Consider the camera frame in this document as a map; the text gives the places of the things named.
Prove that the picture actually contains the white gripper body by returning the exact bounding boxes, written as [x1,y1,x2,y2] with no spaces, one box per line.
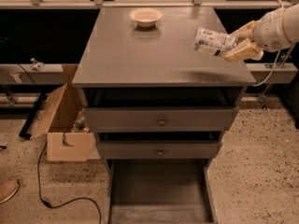
[252,7,293,52]

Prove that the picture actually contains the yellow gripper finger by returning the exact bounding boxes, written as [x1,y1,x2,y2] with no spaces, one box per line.
[231,21,258,40]
[223,38,263,62]

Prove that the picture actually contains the blue plastic bottle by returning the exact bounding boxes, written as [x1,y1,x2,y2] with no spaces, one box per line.
[192,27,241,58]

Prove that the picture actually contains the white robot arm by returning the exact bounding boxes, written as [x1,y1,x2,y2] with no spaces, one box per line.
[224,5,299,62]

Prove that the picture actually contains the grey drawer cabinet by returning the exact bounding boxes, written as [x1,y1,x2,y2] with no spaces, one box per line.
[73,7,254,224]

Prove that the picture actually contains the brass top drawer knob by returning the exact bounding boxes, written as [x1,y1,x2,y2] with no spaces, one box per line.
[158,119,166,126]

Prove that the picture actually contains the brass drawer knob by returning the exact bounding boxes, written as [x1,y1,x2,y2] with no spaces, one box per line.
[157,149,164,156]
[158,119,166,126]

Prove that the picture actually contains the brass middle drawer knob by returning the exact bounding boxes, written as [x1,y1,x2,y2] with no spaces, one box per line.
[157,149,164,156]

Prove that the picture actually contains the top grey drawer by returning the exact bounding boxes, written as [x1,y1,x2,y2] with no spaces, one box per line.
[83,88,238,133]

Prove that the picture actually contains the grey drawer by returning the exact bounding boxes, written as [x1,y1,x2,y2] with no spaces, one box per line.
[107,160,219,224]
[98,132,222,160]
[83,88,238,133]

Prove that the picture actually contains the middle grey drawer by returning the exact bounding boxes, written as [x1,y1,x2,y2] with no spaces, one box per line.
[98,132,222,160]

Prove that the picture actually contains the bottom grey drawer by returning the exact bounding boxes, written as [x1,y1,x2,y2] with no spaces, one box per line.
[107,160,219,224]

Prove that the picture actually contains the white bowl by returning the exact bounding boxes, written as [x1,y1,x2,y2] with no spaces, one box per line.
[130,7,163,28]

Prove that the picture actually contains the items inside cardboard box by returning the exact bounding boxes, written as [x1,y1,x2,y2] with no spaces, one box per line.
[71,116,89,133]

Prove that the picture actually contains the open cardboard box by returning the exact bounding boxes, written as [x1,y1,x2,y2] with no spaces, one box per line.
[30,64,97,162]

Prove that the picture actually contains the small crumpled clear object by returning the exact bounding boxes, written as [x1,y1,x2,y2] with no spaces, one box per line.
[31,58,45,71]

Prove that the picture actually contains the black metal leg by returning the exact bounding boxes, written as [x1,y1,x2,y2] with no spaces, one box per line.
[19,92,47,140]

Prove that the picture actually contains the tan round floor object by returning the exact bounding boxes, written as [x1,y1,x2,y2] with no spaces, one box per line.
[0,179,20,203]

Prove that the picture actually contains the black power cable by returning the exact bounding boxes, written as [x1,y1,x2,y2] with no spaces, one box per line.
[36,142,103,224]

